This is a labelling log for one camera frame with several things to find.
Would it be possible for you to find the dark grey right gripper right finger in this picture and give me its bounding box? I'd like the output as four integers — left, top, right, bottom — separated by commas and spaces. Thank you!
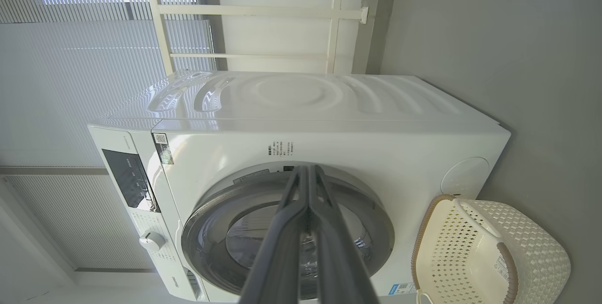
310, 165, 381, 304

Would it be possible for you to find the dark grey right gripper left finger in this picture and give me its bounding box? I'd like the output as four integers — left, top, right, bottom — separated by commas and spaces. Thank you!
238, 166, 311, 304

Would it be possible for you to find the round glass washer door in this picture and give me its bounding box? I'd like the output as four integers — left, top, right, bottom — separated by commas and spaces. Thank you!
181, 162, 396, 301

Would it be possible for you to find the white front-load washing machine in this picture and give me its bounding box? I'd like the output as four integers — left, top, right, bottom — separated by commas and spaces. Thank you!
87, 70, 512, 303

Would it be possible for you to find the white washing machine dial knob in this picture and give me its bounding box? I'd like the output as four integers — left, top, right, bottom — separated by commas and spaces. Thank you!
139, 231, 166, 252

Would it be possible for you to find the black glossy display panel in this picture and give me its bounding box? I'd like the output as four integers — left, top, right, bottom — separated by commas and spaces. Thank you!
102, 149, 160, 213

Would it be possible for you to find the cream perforated laundry basket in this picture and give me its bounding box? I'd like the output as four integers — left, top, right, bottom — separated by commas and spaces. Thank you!
411, 194, 571, 304

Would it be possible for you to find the blue energy label sticker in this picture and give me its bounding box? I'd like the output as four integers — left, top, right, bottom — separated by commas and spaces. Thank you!
388, 283, 417, 296

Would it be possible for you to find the round white filter cover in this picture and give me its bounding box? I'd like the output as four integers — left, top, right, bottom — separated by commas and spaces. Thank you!
441, 157, 490, 200

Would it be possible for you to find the white window blind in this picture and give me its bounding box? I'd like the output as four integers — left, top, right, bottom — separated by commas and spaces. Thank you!
0, 174, 156, 272
0, 0, 216, 168

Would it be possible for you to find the white metal railing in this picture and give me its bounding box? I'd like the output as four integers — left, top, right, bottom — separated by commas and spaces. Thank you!
141, 0, 370, 75

